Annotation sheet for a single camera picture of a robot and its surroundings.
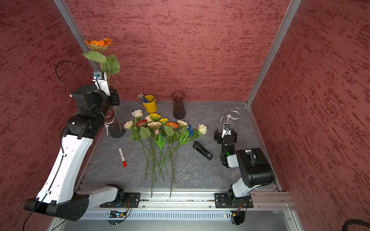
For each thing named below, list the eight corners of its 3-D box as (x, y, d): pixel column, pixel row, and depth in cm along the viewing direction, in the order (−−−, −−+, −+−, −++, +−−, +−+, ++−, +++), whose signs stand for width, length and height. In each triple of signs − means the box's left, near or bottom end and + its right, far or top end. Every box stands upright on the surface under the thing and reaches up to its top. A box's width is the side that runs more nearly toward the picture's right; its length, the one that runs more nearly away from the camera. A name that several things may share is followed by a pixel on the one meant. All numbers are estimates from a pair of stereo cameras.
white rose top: (137, 121, 106) (137, 120, 105) (131, 114, 111) (130, 112, 109) (146, 116, 109) (145, 115, 108) (139, 109, 114) (139, 107, 112)
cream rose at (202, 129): (197, 135, 102) (198, 131, 98) (197, 127, 106) (198, 123, 102) (206, 135, 102) (207, 131, 98) (206, 127, 106) (206, 123, 102)
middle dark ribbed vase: (172, 119, 112) (170, 100, 95) (173, 110, 118) (171, 91, 101) (185, 119, 112) (185, 100, 95) (185, 110, 118) (185, 91, 101)
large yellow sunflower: (151, 121, 110) (149, 115, 104) (155, 117, 112) (153, 111, 107) (157, 125, 108) (155, 119, 102) (161, 121, 110) (160, 115, 105)
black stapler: (192, 146, 97) (193, 143, 93) (195, 143, 98) (196, 140, 94) (209, 161, 90) (210, 158, 86) (212, 158, 92) (213, 155, 88)
